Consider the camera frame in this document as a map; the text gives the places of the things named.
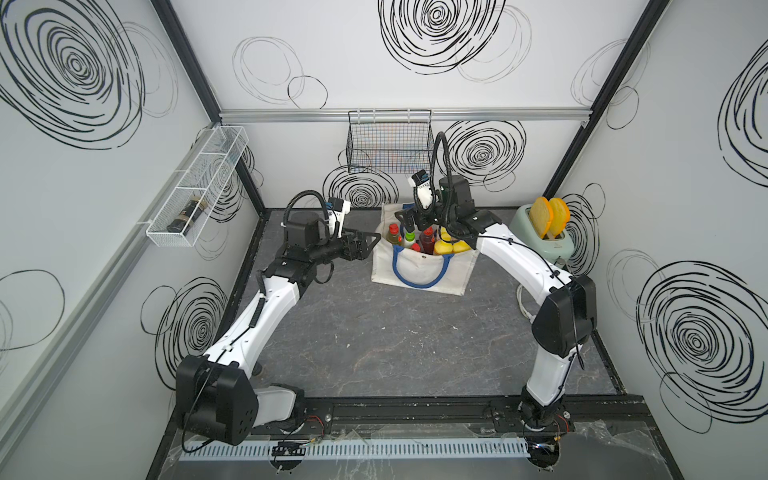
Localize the white canvas bag blue handles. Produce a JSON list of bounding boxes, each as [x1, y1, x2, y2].
[[371, 204, 479, 296]]

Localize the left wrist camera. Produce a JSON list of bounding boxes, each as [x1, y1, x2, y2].
[[326, 197, 351, 238]]

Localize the grey slotted cable duct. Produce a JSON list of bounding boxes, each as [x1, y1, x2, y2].
[[180, 437, 530, 461]]

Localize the white bottle green cap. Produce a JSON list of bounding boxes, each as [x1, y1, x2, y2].
[[402, 231, 417, 249]]

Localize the yellow-green soap bottle red cap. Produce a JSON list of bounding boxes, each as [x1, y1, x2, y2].
[[386, 223, 403, 246]]

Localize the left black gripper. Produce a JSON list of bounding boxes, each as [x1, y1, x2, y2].
[[308, 227, 379, 268]]

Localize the black wire wall basket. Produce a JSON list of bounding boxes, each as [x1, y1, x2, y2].
[[345, 109, 434, 175]]

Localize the orange soap bottle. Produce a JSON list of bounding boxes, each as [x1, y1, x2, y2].
[[433, 239, 454, 256], [452, 240, 472, 254]]

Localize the right bread slice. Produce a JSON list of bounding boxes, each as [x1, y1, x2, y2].
[[547, 198, 571, 239]]

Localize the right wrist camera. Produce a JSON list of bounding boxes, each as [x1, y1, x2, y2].
[[408, 169, 433, 211]]

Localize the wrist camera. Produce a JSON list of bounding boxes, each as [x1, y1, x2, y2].
[[326, 197, 351, 238], [408, 169, 433, 211]]

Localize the bread slice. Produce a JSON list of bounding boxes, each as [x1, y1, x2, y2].
[[529, 197, 554, 238], [547, 198, 571, 239]]

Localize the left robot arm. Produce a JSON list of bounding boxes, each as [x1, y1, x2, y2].
[[175, 190, 381, 445]]

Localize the white wire wall shelf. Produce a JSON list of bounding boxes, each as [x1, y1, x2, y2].
[[146, 125, 248, 248]]

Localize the left bread slice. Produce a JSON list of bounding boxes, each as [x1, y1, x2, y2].
[[529, 197, 554, 238]]

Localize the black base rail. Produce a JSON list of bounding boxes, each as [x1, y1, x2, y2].
[[170, 392, 652, 436]]

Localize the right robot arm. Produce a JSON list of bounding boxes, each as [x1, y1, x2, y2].
[[398, 132, 597, 431]]

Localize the mint green toaster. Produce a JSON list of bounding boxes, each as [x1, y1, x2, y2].
[[509, 204, 575, 266]]

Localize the dark bottle on shelf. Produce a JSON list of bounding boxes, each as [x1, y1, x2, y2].
[[166, 197, 208, 235]]

